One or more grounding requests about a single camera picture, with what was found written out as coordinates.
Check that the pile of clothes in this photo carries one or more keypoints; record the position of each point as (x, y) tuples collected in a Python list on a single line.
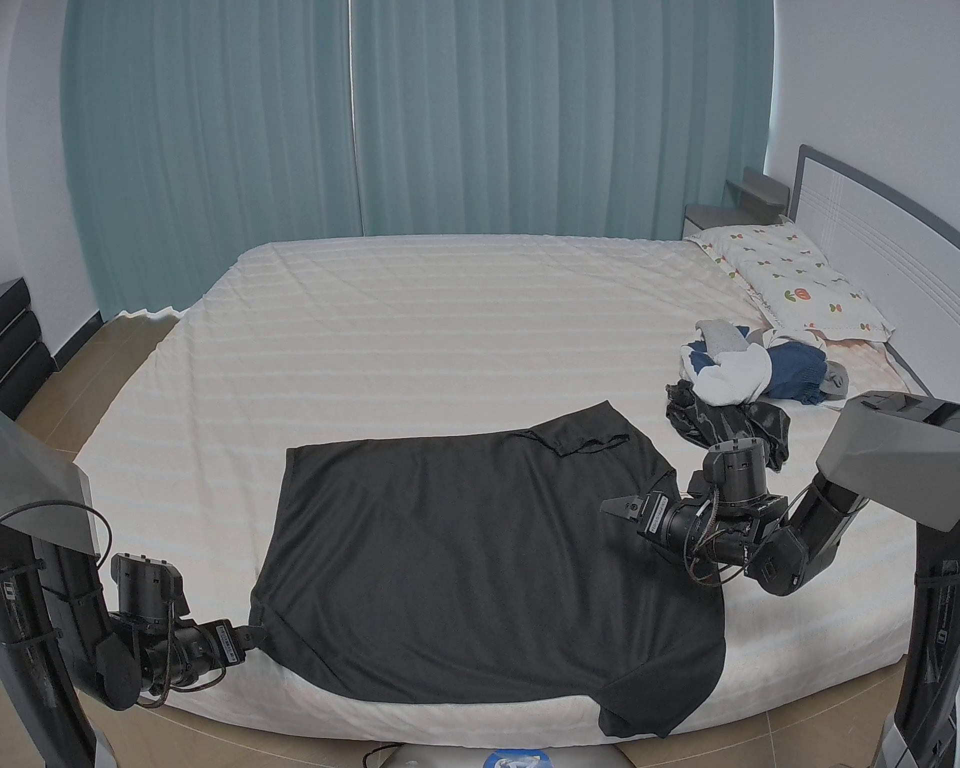
[(739, 375)]

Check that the white printed pillow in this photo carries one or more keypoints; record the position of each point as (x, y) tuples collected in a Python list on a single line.
[(795, 277)]

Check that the black chest of drawers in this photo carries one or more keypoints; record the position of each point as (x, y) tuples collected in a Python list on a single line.
[(19, 345)]

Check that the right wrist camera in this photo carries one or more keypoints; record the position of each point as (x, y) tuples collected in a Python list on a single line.
[(739, 472)]

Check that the grey bedside table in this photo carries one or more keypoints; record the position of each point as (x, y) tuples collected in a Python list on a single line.
[(724, 216)]

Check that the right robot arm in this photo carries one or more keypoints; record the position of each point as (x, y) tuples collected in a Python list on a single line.
[(885, 465)]

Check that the black shiny garment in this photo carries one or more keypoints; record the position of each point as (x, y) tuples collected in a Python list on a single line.
[(720, 424)]

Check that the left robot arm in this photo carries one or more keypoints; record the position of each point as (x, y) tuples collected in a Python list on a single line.
[(67, 600)]

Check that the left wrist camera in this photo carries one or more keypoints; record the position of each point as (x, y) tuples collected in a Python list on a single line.
[(146, 589)]

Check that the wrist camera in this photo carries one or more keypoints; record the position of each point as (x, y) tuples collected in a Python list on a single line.
[(739, 472), (146, 589)]

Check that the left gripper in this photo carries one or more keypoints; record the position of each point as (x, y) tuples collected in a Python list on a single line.
[(217, 645)]

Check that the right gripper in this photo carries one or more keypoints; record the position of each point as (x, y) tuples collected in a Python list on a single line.
[(675, 525)]

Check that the blue-green curtain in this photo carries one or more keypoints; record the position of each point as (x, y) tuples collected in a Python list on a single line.
[(210, 150), (562, 112)]

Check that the bed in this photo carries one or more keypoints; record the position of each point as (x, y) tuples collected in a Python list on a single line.
[(450, 322)]

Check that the black T-shirt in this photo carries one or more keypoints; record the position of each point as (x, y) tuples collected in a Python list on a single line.
[(465, 562)]

